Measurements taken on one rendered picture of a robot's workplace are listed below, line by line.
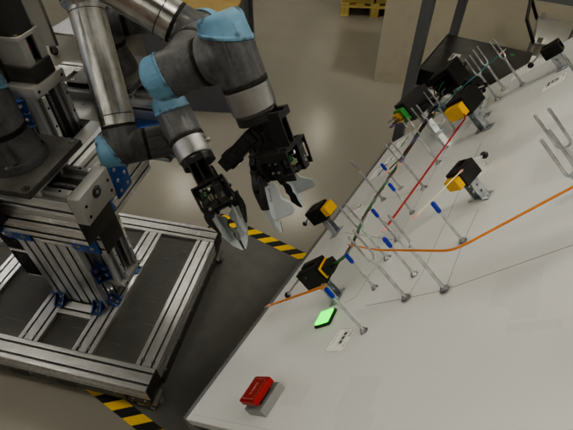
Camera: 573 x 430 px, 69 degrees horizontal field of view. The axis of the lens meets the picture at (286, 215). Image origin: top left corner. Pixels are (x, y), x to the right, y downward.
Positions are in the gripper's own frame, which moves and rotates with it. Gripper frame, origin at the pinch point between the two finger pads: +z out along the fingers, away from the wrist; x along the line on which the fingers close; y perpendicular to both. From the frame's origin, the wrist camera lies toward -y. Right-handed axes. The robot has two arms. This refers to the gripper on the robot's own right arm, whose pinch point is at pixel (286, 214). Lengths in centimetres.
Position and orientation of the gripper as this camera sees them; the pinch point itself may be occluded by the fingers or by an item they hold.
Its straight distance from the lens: 77.6
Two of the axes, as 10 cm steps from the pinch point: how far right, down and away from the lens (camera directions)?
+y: 8.3, -0.4, -5.5
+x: 4.4, -5.5, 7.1
